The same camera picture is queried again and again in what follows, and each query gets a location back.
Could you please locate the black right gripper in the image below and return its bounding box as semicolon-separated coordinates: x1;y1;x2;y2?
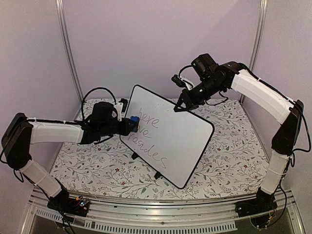
173;78;223;113

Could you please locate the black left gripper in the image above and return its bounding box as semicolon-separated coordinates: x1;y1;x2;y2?
99;118;137;137

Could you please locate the blue whiteboard eraser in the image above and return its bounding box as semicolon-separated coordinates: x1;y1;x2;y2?
130;116;139;133

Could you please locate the small black-framed whiteboard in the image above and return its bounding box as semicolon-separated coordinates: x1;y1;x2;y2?
119;85;215;189

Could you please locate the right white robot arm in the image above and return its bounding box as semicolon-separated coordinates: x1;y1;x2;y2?
171;54;306;213

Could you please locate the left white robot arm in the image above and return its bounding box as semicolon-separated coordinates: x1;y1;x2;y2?
1;102;139;212

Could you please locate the floral patterned table mat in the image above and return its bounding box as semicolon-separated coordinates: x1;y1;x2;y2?
46;97;278;200

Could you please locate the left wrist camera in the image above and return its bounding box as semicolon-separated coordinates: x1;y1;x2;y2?
119;98;128;113

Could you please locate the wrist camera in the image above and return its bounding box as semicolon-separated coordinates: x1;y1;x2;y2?
171;74;186;88
119;98;128;113

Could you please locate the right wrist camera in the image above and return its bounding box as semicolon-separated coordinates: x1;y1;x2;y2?
171;74;186;88

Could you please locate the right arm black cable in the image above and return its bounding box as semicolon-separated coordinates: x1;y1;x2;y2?
177;63;229;105

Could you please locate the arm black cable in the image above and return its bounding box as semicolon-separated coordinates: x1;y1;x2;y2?
81;87;117;121
177;63;229;105

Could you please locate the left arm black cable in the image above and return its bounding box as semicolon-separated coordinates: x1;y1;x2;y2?
81;87;117;121

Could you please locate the right aluminium corner post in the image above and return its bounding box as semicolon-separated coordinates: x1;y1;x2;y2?
240;0;268;103

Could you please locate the aluminium corner post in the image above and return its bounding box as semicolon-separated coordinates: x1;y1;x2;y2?
240;0;268;103
56;0;83;102

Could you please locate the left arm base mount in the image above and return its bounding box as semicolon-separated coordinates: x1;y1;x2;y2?
47;194;90;217

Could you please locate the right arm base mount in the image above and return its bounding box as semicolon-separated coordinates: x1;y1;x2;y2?
235;190;277;217

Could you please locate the left aluminium corner post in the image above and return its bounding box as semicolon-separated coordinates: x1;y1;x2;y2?
56;0;83;102

